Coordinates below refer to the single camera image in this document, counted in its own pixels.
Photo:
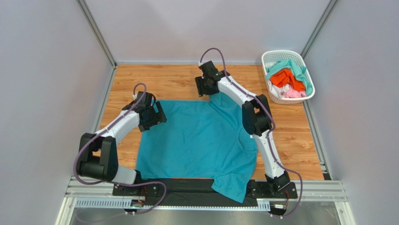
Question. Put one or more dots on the white plastic laundry basket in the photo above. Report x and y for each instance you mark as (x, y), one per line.
(270, 57)

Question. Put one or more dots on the right corner aluminium post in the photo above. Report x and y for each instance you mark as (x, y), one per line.
(327, 12)

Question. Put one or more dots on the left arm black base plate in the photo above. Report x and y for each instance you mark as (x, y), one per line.
(151, 190)

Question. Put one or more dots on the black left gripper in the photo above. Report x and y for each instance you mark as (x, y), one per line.
(158, 116)

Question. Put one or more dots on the corner aluminium post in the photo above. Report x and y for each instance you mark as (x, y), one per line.
(327, 12)
(84, 7)

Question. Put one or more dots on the light teal shirt in basket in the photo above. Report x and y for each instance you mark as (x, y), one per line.
(300, 72)

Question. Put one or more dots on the pink shirt in basket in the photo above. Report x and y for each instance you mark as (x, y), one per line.
(292, 93)

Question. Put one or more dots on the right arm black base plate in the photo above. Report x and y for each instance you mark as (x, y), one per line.
(264, 189)

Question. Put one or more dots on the orange shirt in basket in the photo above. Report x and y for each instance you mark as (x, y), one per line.
(285, 76)

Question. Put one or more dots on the teal t shirt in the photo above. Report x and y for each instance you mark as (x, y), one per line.
(200, 139)

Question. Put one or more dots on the aluminium front rail frame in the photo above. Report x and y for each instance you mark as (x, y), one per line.
(99, 196)

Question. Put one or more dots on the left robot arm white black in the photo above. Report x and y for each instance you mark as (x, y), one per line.
(98, 155)

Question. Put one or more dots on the white shirt in basket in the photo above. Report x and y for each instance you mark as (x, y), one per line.
(277, 91)

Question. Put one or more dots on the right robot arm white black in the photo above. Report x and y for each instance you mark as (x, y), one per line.
(256, 118)

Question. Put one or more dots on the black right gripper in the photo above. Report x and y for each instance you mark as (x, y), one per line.
(202, 86)

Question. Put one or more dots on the left corner aluminium post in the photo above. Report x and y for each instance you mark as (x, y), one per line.
(84, 7)

